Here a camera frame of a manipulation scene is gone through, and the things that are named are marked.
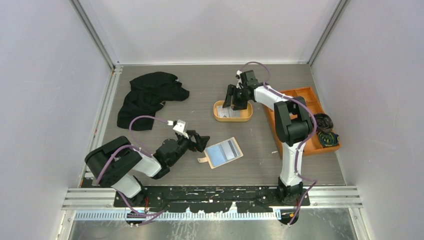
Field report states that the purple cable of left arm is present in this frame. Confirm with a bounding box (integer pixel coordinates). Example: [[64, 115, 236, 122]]
[[95, 115, 175, 227]]

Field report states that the yellow oval tray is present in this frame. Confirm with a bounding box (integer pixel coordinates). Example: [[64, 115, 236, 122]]
[[213, 100, 253, 122]]

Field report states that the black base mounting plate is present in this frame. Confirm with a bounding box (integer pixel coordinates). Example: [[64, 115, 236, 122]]
[[129, 186, 310, 213]]

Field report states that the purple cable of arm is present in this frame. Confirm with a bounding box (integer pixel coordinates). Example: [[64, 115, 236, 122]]
[[236, 61, 318, 226], [95, 115, 175, 227]]

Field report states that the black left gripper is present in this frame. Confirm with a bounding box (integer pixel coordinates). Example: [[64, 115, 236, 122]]
[[168, 129, 209, 166]]

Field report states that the aluminium front rail frame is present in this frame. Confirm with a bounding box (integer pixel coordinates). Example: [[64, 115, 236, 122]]
[[61, 186, 363, 222]]

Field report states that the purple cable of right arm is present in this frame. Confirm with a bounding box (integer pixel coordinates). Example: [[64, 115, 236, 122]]
[[236, 61, 318, 226]]

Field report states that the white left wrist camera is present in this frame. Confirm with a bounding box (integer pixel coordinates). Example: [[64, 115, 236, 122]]
[[167, 119, 190, 139]]

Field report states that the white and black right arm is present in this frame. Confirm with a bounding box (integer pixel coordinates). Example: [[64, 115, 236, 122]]
[[223, 70, 316, 206]]

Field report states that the black cloth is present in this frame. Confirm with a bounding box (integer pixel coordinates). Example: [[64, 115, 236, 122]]
[[116, 71, 190, 131]]

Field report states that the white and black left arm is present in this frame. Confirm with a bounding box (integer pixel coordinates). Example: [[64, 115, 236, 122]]
[[84, 130, 210, 207]]

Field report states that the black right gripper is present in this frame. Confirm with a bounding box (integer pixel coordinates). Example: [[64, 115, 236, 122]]
[[222, 85, 250, 111]]

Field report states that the green patterned rolled tie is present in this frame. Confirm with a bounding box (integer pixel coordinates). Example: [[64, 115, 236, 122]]
[[317, 131, 339, 148]]

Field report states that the credit card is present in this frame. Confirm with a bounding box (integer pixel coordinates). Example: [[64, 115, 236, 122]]
[[216, 105, 241, 118]]

